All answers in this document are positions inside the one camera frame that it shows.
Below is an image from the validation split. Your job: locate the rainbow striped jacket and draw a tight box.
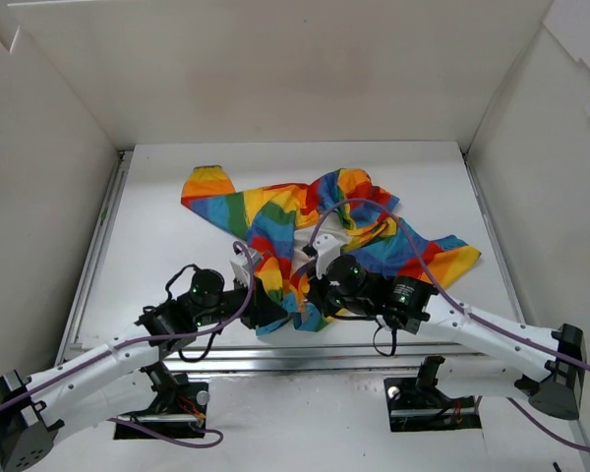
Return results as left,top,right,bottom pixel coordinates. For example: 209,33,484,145
181,165,481,332

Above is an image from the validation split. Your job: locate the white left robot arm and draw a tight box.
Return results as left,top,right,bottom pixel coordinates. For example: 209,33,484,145
0,269,288,471

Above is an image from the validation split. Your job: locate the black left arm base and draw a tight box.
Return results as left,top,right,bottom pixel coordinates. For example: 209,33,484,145
114,363,209,440

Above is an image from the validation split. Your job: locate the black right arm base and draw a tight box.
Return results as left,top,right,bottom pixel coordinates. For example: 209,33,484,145
383,356,482,433

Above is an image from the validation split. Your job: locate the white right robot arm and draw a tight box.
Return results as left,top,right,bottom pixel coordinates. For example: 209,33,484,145
307,254,585,421

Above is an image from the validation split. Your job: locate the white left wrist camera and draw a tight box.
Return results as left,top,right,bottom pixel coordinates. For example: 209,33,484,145
230,241,263,287

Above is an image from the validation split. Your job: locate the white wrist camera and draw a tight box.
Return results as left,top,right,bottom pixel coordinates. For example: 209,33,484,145
303,233,342,279
230,241,263,287

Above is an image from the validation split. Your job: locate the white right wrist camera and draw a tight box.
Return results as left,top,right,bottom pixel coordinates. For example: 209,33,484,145
303,233,342,279

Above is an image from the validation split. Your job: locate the aluminium table frame rail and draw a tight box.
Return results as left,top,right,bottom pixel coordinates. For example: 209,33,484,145
0,147,590,472

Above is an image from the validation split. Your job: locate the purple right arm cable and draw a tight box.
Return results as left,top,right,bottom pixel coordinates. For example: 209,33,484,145
307,198,590,451

